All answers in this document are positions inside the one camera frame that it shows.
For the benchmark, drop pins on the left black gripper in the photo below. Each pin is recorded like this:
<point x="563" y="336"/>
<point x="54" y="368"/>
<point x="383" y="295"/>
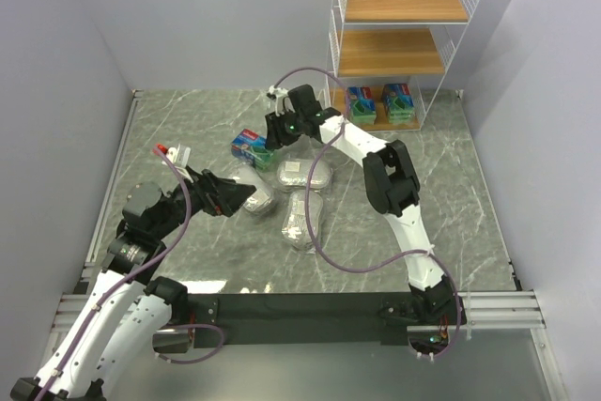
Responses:
<point x="209" y="192"/>

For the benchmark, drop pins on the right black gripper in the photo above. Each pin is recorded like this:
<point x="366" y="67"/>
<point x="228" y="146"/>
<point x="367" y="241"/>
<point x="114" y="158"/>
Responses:
<point x="273" y="130"/>

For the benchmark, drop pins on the blue green sponge pack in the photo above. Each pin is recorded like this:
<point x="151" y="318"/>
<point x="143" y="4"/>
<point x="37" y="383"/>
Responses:
<point x="251" y="148"/>
<point x="398" y="104"/>
<point x="362" y="109"/>

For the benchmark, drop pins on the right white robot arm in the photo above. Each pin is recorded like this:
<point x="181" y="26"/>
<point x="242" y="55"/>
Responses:
<point x="391" y="186"/>

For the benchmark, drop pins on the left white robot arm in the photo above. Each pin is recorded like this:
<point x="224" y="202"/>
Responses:
<point x="129" y="302"/>

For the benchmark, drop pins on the silver sponge pack left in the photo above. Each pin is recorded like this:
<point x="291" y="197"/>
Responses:
<point x="263" y="200"/>

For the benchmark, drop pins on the silver sponge pack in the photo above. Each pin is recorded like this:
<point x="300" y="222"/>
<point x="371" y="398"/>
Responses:
<point x="293" y="174"/>
<point x="295" y="230"/>
<point x="263" y="200"/>

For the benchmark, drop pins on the silver sponge pack top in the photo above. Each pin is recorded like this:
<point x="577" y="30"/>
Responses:
<point x="293" y="174"/>

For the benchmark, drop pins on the silver sponge pack lower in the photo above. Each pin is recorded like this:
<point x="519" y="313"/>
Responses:
<point x="295" y="230"/>

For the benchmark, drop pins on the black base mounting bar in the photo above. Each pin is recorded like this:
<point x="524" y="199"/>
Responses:
<point x="309" y="318"/>

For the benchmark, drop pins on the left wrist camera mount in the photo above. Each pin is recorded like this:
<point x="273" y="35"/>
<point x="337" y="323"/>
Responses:
<point x="178" y="156"/>

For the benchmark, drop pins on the white wire wooden shelf rack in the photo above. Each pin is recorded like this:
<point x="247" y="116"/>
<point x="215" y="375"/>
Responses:
<point x="377" y="42"/>

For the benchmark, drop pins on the aluminium rail frame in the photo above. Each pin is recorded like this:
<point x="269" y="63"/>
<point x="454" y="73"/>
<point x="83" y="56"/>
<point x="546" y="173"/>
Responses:
<point x="246" y="253"/>

